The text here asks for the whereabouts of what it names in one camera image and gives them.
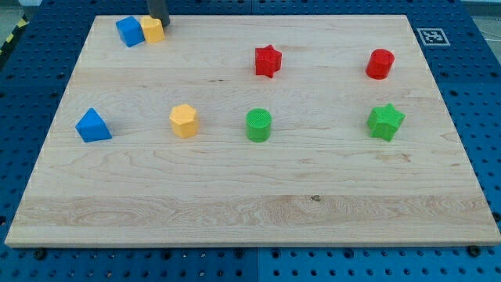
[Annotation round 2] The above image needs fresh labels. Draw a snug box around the blue triangle block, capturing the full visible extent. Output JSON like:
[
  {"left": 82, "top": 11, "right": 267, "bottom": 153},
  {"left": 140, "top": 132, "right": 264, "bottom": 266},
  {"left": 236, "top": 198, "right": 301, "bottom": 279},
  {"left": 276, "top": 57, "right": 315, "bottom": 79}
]
[{"left": 75, "top": 108, "right": 112, "bottom": 143}]

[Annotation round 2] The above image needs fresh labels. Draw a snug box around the blue cube block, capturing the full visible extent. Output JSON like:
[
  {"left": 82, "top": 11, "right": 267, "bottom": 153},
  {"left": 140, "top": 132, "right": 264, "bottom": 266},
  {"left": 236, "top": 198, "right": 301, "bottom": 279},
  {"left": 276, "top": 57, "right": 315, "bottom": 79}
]
[{"left": 115, "top": 16, "right": 145, "bottom": 47}]

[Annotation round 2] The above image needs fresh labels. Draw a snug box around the light wooden board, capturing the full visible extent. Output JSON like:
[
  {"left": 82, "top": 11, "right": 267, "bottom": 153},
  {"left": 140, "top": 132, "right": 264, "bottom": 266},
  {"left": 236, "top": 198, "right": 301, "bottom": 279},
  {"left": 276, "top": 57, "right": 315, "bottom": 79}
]
[{"left": 5, "top": 15, "right": 500, "bottom": 248}]

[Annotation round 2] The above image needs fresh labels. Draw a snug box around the green cylinder block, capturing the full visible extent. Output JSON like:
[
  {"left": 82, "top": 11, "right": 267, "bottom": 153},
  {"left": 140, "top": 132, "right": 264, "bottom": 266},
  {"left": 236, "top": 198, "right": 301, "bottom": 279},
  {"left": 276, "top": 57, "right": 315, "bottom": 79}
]
[{"left": 246, "top": 108, "right": 272, "bottom": 143}]

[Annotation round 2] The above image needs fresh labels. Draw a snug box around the yellow hexagon block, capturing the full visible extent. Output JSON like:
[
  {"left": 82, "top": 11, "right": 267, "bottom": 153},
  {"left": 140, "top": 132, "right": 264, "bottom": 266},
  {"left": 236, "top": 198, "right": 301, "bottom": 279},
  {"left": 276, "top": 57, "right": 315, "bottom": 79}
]
[{"left": 169, "top": 103, "right": 199, "bottom": 139}]

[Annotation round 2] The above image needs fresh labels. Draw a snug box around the red star block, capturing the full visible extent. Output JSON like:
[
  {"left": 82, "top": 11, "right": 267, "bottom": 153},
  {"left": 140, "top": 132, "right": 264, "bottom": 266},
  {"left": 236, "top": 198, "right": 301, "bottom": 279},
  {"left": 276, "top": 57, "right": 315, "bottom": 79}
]
[{"left": 254, "top": 45, "right": 282, "bottom": 78}]

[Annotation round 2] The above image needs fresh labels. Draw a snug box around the green star block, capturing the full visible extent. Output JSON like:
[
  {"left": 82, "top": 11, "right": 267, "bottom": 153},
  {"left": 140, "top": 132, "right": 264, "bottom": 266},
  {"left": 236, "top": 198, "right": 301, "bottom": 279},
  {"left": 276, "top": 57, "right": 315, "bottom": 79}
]
[{"left": 367, "top": 103, "right": 405, "bottom": 142}]

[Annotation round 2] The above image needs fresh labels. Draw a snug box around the yellow pentagon block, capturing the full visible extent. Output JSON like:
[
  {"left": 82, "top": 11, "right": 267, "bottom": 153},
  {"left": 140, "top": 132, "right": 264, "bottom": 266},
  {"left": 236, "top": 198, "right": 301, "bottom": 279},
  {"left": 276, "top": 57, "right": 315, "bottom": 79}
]
[{"left": 140, "top": 16, "right": 165, "bottom": 43}]

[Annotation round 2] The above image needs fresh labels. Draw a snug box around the red cylinder block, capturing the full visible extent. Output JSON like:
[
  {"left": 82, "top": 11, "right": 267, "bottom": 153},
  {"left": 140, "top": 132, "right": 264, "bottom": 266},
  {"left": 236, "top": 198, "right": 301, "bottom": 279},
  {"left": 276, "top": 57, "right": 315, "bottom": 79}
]
[{"left": 366, "top": 49, "right": 395, "bottom": 80}]

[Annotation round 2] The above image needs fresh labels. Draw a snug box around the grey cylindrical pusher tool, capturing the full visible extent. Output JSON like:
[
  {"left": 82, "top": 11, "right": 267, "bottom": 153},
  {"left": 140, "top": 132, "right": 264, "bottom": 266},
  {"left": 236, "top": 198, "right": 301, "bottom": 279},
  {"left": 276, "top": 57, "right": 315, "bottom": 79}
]
[{"left": 146, "top": 0, "right": 171, "bottom": 27}]

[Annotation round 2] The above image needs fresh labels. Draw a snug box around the white fiducial marker tag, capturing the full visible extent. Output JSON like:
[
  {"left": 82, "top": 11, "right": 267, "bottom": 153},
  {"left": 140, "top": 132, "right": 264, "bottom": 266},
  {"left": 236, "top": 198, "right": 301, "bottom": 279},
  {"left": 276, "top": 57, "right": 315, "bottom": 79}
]
[{"left": 416, "top": 27, "right": 450, "bottom": 47}]

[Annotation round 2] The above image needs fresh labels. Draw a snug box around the black yellow hazard tape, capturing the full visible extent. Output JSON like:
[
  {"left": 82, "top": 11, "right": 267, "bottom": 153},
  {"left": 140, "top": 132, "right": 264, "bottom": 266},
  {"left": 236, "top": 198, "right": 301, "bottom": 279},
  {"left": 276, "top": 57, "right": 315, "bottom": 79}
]
[{"left": 1, "top": 14, "right": 29, "bottom": 56}]

